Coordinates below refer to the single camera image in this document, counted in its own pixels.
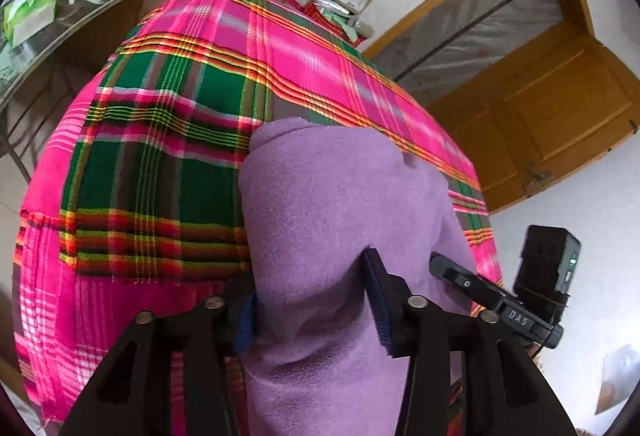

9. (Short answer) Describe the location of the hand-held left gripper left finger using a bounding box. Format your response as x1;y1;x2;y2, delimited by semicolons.
57;271;258;436

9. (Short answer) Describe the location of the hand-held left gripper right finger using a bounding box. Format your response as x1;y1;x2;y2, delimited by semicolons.
361;247;578;436

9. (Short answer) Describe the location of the wooden door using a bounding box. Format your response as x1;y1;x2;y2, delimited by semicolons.
425;36;640;214

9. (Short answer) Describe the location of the grey plastic parcel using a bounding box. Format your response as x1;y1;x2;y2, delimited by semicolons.
312;0;351;16

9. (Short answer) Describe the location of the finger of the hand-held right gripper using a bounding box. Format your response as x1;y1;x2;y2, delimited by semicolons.
429;253;506;317

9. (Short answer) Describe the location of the green tissue pack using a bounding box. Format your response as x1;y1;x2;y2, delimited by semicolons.
4;0;57;47

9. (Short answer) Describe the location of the pink green plaid blanket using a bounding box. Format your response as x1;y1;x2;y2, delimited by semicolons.
12;0;503;436

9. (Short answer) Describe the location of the clear plastic bag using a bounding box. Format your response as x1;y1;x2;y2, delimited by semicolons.
595;343;640;417

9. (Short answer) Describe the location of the purple fleece garment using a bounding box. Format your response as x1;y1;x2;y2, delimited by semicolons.
237;117;481;436

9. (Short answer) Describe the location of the grey plastic doorway curtain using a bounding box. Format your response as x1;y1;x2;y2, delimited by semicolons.
375;0;568;106

